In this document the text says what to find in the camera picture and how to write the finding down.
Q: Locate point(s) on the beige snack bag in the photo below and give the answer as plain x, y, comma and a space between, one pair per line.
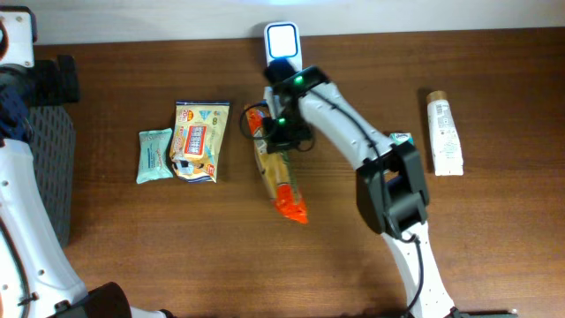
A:
197, 139

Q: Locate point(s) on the small teal gum box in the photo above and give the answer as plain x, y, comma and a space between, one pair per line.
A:
401, 137

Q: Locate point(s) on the orange spaghetti packet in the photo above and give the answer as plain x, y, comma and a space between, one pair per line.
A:
280, 182

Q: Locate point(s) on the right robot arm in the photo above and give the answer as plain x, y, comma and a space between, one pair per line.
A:
392, 195

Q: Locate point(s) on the grey plastic mesh basket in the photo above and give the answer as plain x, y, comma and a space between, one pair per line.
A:
53, 145

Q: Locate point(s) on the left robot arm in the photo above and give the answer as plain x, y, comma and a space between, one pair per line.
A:
37, 279

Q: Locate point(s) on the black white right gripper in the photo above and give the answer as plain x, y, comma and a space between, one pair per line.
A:
274, 142

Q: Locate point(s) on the mint green wipes pack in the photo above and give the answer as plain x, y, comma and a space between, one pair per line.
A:
152, 158

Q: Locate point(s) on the white tube with gold cap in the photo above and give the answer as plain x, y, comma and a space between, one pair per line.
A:
445, 143

